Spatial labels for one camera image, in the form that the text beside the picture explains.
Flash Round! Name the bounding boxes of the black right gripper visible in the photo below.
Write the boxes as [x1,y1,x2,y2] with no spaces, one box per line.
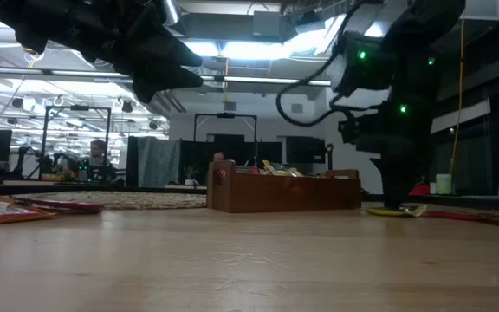
[337,113,435,209]

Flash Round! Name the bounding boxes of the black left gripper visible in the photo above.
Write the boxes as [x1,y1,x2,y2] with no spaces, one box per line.
[65,0,205,105]

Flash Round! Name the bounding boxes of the green yellow tea bag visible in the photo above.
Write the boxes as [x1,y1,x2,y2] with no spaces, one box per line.
[365,204,429,218]

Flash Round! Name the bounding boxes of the wooden three-compartment box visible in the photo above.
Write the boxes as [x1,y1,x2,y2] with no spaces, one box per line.
[205,159,362,214]

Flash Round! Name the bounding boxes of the red container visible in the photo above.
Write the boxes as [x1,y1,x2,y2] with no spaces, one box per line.
[408,183,432,197]

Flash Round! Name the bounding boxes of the pale green cup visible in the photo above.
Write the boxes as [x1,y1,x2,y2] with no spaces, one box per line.
[435,173,453,196]

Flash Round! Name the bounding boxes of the black partition panel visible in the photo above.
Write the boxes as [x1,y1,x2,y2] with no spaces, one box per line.
[179,133,283,187]

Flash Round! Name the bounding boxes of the grey cloth partition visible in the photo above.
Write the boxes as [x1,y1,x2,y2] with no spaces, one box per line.
[135,136,182,188]

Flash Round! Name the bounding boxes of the long ceiling light strip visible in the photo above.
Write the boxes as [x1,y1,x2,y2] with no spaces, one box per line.
[0,64,333,88]

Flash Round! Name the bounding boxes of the grey ceiling unit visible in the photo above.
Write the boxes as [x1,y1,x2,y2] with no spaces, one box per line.
[251,10,296,42]

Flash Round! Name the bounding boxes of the white ceiling air unit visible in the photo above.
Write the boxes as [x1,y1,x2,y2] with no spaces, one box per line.
[461,0,499,22]

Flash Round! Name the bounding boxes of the black gantry frame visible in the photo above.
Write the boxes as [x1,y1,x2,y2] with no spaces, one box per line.
[193,112,258,188]
[39,104,113,181]

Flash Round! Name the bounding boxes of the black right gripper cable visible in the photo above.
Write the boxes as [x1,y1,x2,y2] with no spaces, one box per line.
[274,0,357,129]

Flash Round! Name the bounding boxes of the yellow hanging cable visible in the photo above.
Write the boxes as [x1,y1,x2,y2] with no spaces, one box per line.
[448,19,466,175]

